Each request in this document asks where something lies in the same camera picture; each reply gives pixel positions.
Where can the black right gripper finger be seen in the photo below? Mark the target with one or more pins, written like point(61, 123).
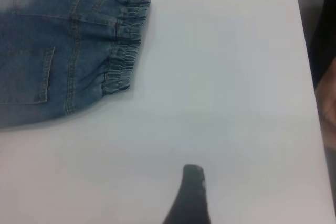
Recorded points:
point(191, 197)

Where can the blue denim shorts with print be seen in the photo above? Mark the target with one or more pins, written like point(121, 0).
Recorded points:
point(52, 51)

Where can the dark blurry object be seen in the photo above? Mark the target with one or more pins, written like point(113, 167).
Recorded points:
point(325, 37)

